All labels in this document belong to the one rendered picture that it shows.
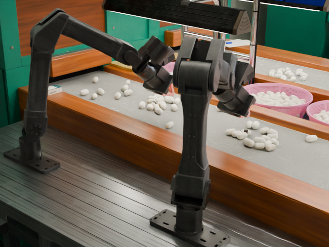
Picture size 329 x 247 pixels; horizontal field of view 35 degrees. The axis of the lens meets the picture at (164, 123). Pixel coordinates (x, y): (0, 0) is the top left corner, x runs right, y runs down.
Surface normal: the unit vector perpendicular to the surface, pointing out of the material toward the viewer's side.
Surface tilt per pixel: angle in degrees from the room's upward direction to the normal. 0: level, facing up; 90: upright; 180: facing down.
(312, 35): 90
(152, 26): 90
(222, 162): 0
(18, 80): 90
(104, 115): 0
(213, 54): 34
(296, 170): 0
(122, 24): 90
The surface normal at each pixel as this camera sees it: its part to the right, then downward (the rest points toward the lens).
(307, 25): -0.63, 0.29
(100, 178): 0.00, -0.93
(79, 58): 0.72, 0.26
